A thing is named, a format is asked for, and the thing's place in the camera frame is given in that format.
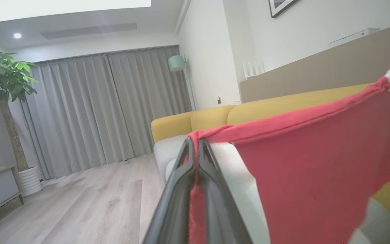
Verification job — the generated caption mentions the beige wood partition panel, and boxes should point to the beige wood partition panel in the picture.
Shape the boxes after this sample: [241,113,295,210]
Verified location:
[239,20,390,104]

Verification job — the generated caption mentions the white router with antennas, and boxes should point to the white router with antennas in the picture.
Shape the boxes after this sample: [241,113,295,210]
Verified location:
[242,60,265,80]

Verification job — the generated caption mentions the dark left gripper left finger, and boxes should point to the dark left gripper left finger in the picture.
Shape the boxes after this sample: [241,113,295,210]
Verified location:
[143,137,195,244]

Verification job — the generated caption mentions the white ribbed plant pot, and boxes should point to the white ribbed plant pot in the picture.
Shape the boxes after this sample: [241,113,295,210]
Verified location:
[18,165,43,198]

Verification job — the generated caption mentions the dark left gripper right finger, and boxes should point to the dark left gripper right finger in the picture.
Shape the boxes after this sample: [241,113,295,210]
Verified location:
[198,138,253,244]

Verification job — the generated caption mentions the narrow yellow sofa backrest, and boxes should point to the narrow yellow sofa backrest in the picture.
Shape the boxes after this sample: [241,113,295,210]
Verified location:
[151,112,194,143]
[191,105,237,132]

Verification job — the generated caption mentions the small grey sofa seat cushion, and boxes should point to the small grey sofa seat cushion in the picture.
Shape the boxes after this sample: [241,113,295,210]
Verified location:
[153,135,190,184]

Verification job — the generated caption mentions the green leafy indoor tree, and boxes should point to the green leafy indoor tree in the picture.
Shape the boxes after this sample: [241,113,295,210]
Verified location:
[0,52,39,171]

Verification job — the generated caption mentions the grey pleated curtain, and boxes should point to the grey pleated curtain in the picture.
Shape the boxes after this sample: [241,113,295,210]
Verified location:
[21,54,116,180]
[105,45,194,162]

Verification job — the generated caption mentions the long ceiling air vent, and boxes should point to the long ceiling air vent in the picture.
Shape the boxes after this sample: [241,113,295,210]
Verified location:
[39,23,138,40]

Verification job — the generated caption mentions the long white bar device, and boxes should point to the long white bar device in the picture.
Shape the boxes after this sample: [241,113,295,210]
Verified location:
[328,28,381,47]

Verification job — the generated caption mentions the floor lamp with teal shade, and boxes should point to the floor lamp with teal shade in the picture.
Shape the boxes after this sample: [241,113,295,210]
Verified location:
[168,54,198,111]

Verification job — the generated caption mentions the bright ceiling light panel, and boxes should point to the bright ceiling light panel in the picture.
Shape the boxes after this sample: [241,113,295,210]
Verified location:
[0,0,151,25]

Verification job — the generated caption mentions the black framed wall picture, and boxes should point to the black framed wall picture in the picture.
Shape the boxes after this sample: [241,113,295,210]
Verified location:
[268,0,300,18]

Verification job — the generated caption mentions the large grey sofa seat cushion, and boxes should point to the large grey sofa seat cushion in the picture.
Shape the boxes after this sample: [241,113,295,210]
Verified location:
[349,198,390,244]

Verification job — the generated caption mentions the red shorts with white stripes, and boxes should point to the red shorts with white stripes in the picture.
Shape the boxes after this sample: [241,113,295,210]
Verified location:
[187,59,390,244]

